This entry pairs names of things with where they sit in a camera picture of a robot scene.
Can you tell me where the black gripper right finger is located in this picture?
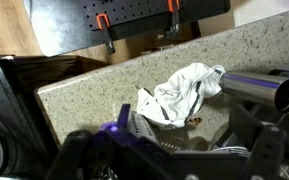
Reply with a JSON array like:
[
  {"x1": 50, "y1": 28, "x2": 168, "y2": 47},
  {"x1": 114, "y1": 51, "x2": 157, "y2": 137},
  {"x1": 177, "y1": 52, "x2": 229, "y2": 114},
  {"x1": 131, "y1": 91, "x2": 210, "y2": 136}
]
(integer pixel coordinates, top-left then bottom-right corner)
[{"x1": 239, "y1": 121, "x2": 289, "y2": 180}]

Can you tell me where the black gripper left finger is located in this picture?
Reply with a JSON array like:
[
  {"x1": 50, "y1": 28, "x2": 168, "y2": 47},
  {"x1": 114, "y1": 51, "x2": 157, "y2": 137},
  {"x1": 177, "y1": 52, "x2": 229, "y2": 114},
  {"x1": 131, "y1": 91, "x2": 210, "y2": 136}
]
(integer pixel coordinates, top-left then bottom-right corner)
[{"x1": 45, "y1": 129, "x2": 96, "y2": 180}]

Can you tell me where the stainless steel tumbler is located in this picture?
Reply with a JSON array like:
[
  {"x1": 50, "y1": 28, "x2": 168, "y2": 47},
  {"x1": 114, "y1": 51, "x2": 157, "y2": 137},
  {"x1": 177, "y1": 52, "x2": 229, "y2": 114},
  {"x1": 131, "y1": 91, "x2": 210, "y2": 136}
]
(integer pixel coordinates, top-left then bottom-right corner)
[{"x1": 218, "y1": 70, "x2": 289, "y2": 115}]

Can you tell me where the black slotted spatula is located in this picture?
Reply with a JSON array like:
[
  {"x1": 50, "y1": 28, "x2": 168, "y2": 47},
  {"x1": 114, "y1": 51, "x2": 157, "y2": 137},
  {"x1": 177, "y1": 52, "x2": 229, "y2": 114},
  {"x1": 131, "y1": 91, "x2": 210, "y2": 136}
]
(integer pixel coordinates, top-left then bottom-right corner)
[{"x1": 117, "y1": 103, "x2": 185, "y2": 155}]

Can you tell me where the glass blender with black lid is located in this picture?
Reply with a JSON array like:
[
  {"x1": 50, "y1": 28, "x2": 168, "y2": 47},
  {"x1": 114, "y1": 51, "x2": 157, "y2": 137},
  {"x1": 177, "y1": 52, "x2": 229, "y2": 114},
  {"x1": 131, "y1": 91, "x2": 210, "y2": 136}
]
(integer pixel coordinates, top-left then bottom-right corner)
[{"x1": 0, "y1": 55, "x2": 59, "y2": 178}]

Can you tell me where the white crumpled cloth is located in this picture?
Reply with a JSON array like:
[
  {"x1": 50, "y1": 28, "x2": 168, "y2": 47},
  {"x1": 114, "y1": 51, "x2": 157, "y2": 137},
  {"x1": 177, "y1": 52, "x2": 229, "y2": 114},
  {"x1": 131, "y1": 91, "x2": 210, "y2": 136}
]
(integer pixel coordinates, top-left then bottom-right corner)
[{"x1": 136, "y1": 62, "x2": 227, "y2": 129}]

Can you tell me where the orange black bar clamp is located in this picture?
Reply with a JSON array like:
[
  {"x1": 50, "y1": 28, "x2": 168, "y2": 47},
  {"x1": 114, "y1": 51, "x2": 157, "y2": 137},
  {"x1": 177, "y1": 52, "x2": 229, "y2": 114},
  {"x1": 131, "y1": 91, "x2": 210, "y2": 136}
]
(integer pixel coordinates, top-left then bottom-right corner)
[
  {"x1": 164, "y1": 0, "x2": 182, "y2": 39},
  {"x1": 95, "y1": 13, "x2": 116, "y2": 55}
]

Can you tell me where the black pegboard panel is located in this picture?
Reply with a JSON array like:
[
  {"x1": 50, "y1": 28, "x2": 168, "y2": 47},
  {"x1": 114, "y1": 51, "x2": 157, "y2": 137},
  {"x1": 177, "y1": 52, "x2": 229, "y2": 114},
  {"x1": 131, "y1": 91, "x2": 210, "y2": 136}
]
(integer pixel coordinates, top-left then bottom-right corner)
[{"x1": 78, "y1": 0, "x2": 232, "y2": 42}]

